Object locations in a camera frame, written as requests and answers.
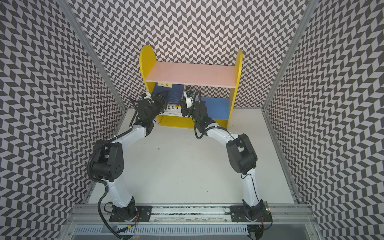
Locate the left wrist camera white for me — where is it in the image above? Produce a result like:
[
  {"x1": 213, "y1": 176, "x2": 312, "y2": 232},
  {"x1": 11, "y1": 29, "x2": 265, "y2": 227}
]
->
[{"x1": 141, "y1": 92, "x2": 152, "y2": 101}]

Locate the white book black bold text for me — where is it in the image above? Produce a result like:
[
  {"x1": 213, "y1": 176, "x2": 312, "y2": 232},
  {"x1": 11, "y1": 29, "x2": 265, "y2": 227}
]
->
[{"x1": 166, "y1": 105, "x2": 182, "y2": 113}]

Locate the white thin book small text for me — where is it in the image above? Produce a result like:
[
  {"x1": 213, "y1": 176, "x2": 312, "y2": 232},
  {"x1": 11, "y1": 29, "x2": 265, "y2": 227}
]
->
[{"x1": 164, "y1": 112, "x2": 182, "y2": 117}]

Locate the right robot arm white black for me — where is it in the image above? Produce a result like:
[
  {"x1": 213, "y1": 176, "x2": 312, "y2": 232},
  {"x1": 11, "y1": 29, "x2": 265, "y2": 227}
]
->
[{"x1": 179, "y1": 99, "x2": 268, "y2": 222}]

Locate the aluminium corner post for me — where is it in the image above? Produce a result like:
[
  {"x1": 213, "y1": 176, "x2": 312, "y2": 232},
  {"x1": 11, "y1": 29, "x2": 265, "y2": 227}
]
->
[
  {"x1": 262, "y1": 0, "x2": 319, "y2": 112},
  {"x1": 56, "y1": 0, "x2": 127, "y2": 111}
]

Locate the aluminium corner post left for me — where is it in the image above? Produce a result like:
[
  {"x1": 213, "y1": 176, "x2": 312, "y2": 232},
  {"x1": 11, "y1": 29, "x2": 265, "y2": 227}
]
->
[{"x1": 56, "y1": 0, "x2": 127, "y2": 111}]

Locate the aluminium corner post right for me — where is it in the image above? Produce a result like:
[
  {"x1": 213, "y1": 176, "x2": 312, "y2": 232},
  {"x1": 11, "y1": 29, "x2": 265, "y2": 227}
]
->
[{"x1": 262, "y1": 0, "x2": 319, "y2": 112}]

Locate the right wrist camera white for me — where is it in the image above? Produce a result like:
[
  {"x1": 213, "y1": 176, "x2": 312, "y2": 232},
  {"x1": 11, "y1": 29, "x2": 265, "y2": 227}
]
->
[{"x1": 184, "y1": 90, "x2": 195, "y2": 109}]

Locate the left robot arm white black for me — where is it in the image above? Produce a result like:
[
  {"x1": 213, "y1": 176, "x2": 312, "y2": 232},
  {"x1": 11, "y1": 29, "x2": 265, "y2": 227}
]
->
[{"x1": 87, "y1": 92, "x2": 168, "y2": 219}]

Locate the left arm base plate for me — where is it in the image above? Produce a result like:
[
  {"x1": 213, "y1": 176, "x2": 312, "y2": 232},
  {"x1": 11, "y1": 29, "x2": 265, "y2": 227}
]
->
[{"x1": 109, "y1": 206, "x2": 153, "y2": 223}]

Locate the yellow pink blue bookshelf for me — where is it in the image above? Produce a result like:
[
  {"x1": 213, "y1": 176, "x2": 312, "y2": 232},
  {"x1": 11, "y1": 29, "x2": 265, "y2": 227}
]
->
[{"x1": 139, "y1": 46, "x2": 243, "y2": 128}]

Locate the navy book yellow label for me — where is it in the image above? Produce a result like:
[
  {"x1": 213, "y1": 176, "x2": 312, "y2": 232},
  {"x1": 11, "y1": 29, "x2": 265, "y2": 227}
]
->
[{"x1": 152, "y1": 83, "x2": 185, "y2": 101}]

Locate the aluminium front rail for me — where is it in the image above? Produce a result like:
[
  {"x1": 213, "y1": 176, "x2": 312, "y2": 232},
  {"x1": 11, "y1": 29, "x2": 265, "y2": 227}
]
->
[{"x1": 66, "y1": 204, "x2": 317, "y2": 225}]

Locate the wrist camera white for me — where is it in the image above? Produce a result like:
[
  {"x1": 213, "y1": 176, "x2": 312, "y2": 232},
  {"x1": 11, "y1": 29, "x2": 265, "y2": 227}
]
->
[
  {"x1": 141, "y1": 92, "x2": 152, "y2": 101},
  {"x1": 184, "y1": 90, "x2": 195, "y2": 109}
]

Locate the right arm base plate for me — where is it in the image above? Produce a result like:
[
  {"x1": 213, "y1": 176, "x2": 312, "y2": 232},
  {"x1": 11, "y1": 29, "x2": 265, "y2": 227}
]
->
[{"x1": 230, "y1": 205, "x2": 273, "y2": 223}]

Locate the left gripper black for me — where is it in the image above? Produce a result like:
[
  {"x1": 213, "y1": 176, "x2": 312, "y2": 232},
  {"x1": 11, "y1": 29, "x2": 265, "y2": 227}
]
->
[{"x1": 148, "y1": 90, "x2": 169, "y2": 122}]

